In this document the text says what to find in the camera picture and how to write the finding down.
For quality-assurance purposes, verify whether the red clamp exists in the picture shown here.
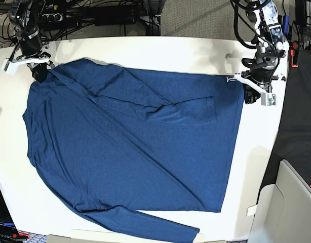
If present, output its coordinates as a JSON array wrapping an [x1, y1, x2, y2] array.
[[291, 40, 300, 68]]

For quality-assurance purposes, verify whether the left gripper white-black body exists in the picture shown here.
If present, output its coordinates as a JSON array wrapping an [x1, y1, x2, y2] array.
[[226, 57, 286, 106]]

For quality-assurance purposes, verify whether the black box with label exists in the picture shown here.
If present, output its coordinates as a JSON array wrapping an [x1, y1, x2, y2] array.
[[0, 190, 17, 242]]

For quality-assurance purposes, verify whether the beige plastic bin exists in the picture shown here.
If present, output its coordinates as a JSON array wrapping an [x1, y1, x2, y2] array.
[[248, 160, 311, 243]]

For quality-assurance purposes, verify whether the black power supply box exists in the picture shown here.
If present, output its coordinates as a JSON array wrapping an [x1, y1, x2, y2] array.
[[95, 5, 139, 26]]

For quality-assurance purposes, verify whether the right gripper white-black body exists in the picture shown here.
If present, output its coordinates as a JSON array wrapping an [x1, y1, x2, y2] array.
[[1, 32, 54, 75]]

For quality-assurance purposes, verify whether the blue handled tool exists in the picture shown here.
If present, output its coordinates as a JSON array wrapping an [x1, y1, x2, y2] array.
[[282, 15, 290, 35]]

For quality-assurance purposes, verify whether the blue long-sleeve shirt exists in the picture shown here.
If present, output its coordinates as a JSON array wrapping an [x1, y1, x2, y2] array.
[[23, 59, 244, 242]]

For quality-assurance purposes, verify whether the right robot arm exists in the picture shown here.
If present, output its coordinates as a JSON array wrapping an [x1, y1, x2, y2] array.
[[3, 1, 260, 110]]

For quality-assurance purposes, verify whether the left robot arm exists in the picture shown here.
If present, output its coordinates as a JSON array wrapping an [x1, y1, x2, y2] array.
[[227, 1, 289, 106]]

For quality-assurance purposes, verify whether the cardboard box edge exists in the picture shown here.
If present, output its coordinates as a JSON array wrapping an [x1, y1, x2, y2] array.
[[46, 234, 71, 243]]

